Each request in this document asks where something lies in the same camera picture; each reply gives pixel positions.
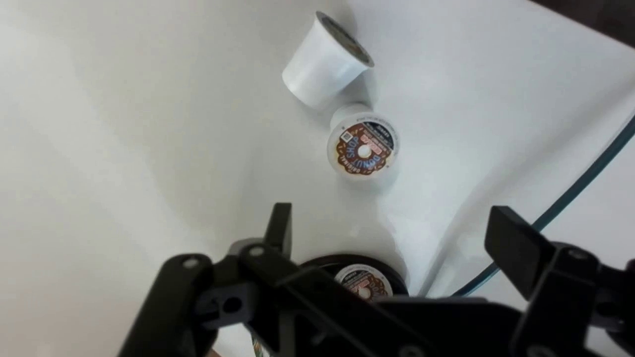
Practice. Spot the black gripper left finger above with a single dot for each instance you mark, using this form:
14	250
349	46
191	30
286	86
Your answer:
278	232

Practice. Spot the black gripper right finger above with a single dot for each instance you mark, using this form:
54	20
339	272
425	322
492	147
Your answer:
516	248

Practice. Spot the black coffee pod carousel stand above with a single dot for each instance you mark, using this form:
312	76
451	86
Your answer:
363	276

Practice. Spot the coffee pod with donut lid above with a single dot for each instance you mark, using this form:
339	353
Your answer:
361	143

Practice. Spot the white coffee pod lying sideways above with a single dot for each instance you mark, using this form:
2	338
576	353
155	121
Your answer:
324	64

